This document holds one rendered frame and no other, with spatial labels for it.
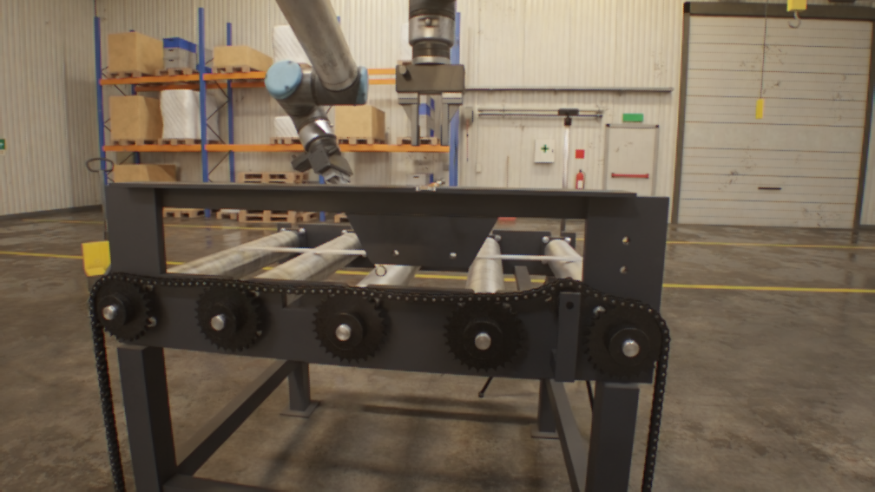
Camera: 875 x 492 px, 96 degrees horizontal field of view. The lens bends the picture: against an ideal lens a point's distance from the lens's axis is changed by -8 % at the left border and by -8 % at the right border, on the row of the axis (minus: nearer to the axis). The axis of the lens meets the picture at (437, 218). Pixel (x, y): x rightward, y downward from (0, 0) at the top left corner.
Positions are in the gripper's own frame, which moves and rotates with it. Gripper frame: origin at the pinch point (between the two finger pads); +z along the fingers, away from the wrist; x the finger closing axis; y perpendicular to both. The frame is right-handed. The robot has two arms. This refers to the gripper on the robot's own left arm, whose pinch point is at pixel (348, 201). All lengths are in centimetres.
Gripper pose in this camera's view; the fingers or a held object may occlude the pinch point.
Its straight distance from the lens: 109.6
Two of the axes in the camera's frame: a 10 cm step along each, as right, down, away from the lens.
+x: 2.4, 1.1, 9.6
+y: 8.6, -4.8, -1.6
